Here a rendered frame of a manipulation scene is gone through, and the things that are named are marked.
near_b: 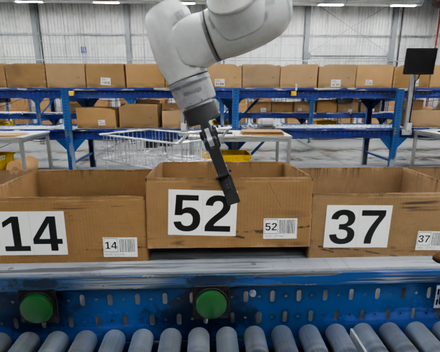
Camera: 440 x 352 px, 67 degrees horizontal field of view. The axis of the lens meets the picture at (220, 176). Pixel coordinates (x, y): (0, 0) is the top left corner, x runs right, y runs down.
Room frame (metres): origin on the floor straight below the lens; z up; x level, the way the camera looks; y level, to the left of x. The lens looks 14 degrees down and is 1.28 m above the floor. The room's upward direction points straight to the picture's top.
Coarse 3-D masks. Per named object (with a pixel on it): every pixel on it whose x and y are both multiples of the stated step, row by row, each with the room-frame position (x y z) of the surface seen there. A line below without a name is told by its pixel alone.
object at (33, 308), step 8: (32, 296) 0.66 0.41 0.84; (40, 296) 0.66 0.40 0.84; (24, 304) 0.65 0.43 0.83; (32, 304) 0.65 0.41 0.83; (40, 304) 0.65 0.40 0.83; (48, 304) 0.66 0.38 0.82; (24, 312) 0.65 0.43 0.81; (32, 312) 0.65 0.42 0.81; (40, 312) 0.65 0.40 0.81; (48, 312) 0.65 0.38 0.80; (32, 320) 0.65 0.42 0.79; (40, 320) 0.65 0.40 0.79
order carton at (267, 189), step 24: (168, 168) 1.02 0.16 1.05; (192, 168) 1.03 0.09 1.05; (240, 168) 1.03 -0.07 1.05; (264, 168) 1.04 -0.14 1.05; (288, 168) 0.98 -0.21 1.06; (240, 192) 0.74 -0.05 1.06; (264, 192) 0.75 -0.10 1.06; (288, 192) 0.75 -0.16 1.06; (240, 216) 0.74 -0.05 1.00; (264, 216) 0.74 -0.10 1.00; (288, 216) 0.75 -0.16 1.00; (168, 240) 0.73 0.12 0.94; (192, 240) 0.73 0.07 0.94; (216, 240) 0.74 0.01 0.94; (240, 240) 0.74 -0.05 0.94; (264, 240) 0.74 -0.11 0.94; (288, 240) 0.74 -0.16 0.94
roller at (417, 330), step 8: (408, 328) 0.69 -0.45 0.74; (416, 328) 0.67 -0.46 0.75; (424, 328) 0.67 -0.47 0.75; (408, 336) 0.68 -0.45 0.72; (416, 336) 0.66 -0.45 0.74; (424, 336) 0.65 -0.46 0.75; (432, 336) 0.65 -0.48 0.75; (416, 344) 0.65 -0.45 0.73; (424, 344) 0.63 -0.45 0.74; (432, 344) 0.62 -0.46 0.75
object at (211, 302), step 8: (200, 296) 0.67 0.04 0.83; (208, 296) 0.67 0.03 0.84; (216, 296) 0.67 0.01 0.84; (200, 304) 0.67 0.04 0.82; (208, 304) 0.67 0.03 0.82; (216, 304) 0.67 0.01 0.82; (224, 304) 0.67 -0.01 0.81; (200, 312) 0.67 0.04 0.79; (208, 312) 0.67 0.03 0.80; (216, 312) 0.67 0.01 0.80
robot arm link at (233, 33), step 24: (216, 0) 0.65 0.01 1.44; (240, 0) 0.64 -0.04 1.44; (264, 0) 0.65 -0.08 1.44; (288, 0) 0.67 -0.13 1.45; (216, 24) 0.67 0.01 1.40; (240, 24) 0.66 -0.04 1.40; (264, 24) 0.67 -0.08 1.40; (288, 24) 0.69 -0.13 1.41; (216, 48) 0.69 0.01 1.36; (240, 48) 0.69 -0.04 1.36
